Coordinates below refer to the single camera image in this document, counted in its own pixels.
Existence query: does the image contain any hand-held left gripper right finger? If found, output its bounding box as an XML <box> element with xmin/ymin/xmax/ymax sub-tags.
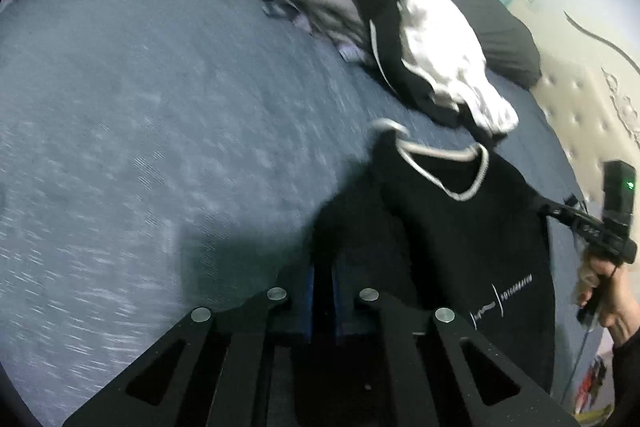
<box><xmin>330</xmin><ymin>264</ymin><xmax>581</xmax><ymax>427</ymax></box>

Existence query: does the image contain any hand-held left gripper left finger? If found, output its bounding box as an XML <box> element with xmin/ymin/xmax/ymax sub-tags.
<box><xmin>62</xmin><ymin>264</ymin><xmax>323</xmax><ymax>427</ymax></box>

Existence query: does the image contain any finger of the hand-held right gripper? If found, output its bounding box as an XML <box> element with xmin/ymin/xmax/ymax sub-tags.
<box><xmin>531</xmin><ymin>191</ymin><xmax>583</xmax><ymax>230</ymax></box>

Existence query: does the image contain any black sweatshirt with white collar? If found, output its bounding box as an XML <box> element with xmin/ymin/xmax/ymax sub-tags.
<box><xmin>310</xmin><ymin>119</ymin><xmax>557</xmax><ymax>400</ymax></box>

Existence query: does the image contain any person's right forearm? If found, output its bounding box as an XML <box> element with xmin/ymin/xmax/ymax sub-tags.
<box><xmin>610</xmin><ymin>326</ymin><xmax>640</xmax><ymax>427</ymax></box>

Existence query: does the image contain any pile of unfolded clothes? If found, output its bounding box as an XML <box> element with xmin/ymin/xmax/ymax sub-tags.
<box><xmin>178</xmin><ymin>0</ymin><xmax>507</xmax><ymax>145</ymax></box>

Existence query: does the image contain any person's right hand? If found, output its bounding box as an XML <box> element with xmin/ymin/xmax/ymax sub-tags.
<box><xmin>574</xmin><ymin>252</ymin><xmax>640</xmax><ymax>345</ymax></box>

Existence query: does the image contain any cream tufted headboard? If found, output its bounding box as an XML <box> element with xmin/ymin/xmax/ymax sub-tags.
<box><xmin>507</xmin><ymin>0</ymin><xmax>640</xmax><ymax>238</ymax></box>

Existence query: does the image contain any white garment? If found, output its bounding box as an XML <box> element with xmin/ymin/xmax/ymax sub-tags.
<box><xmin>372</xmin><ymin>0</ymin><xmax>520</xmax><ymax>134</ymax></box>

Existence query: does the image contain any bed with blue sheet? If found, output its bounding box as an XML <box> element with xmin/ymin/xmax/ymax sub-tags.
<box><xmin>0</xmin><ymin>0</ymin><xmax>601</xmax><ymax>427</ymax></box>

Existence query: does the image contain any grey garment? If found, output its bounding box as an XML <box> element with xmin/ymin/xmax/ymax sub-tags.
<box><xmin>259</xmin><ymin>0</ymin><xmax>373</xmax><ymax>60</ymax></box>

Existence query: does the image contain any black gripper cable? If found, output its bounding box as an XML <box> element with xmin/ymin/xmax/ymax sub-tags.
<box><xmin>562</xmin><ymin>319</ymin><xmax>598</xmax><ymax>408</ymax></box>

